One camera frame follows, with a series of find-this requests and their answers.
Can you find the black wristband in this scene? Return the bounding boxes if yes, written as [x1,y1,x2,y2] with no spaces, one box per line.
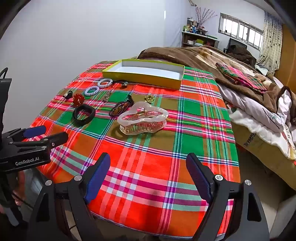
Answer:
[72,104,95,126]

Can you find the red bead bracelet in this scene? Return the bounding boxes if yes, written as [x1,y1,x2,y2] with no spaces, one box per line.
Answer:
[72,93,85,108]

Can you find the lilac spiral hair tie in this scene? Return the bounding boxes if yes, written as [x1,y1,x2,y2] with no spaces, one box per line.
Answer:
[84,85,100,97]

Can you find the silver rhinestone brooch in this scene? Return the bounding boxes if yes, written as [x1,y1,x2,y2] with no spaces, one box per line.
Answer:
[102,91,112,102]

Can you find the white spiral hair tie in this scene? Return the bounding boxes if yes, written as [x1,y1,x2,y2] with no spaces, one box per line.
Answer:
[97,78,114,89]

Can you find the translucent pink hair claw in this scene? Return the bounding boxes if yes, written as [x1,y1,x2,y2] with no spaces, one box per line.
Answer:
[117,101,169,135]

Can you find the black cord pendant hair tie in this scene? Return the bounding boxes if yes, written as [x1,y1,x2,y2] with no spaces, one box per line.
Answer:
[112,79,129,89]

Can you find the gold chain bracelet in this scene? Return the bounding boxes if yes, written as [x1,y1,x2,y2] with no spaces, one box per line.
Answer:
[143,94,156,105]

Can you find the person left hand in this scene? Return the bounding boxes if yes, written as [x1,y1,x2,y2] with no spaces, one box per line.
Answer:
[13,171,25,206]

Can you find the cardboard bed base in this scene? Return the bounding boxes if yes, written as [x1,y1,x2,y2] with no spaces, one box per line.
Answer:
[231,123,295,189]

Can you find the red green plaid cloth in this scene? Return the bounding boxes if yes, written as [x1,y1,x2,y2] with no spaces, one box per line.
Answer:
[32,61,240,238]

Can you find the white floral duvet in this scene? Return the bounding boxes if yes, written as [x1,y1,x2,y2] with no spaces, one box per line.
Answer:
[218,84,295,160]

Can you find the folded plaid cloth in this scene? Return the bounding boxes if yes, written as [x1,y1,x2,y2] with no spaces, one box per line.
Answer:
[215,63,267,93]

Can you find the yellow-green white tray box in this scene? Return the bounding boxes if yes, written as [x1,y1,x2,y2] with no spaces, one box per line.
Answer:
[102,59,185,90]

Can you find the brown fleece blanket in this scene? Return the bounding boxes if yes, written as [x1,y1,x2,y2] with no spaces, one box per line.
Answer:
[137,46,295,118]

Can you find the wooden wardrobe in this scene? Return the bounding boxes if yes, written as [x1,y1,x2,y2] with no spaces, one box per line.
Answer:
[275,25,296,93]

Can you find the dark clothes on chair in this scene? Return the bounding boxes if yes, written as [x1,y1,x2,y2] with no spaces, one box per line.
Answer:
[225,38,256,68]

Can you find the patterned curtain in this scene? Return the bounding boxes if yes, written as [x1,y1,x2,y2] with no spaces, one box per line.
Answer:
[257,12,283,75]

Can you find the dark wooden shelf unit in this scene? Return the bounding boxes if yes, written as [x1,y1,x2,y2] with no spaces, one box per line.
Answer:
[182,31,219,48]

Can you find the barred window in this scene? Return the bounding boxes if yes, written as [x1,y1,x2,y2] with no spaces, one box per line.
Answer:
[218,13,263,50]

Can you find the pink branch vase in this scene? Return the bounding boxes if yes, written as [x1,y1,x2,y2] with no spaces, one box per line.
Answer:
[195,6,217,29]

